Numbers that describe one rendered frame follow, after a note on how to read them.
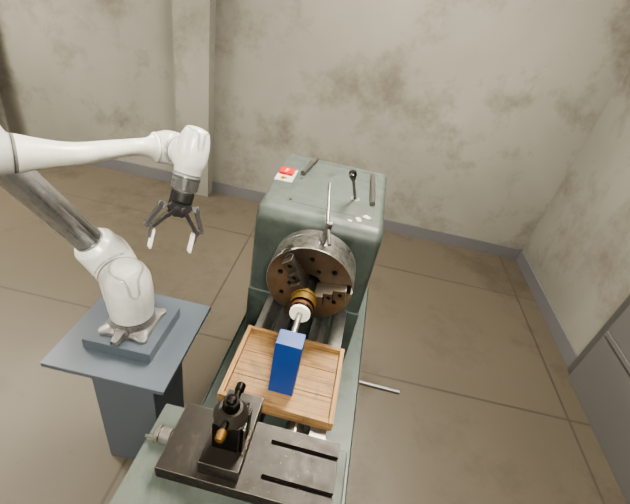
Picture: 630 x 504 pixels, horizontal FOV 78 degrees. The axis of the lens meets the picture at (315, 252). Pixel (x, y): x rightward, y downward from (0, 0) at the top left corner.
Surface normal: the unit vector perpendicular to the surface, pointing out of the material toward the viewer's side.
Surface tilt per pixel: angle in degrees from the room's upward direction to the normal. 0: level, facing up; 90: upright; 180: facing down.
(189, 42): 90
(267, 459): 0
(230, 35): 90
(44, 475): 0
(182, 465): 0
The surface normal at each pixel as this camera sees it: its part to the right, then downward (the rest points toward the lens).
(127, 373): 0.17, -0.80
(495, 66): -0.15, 0.55
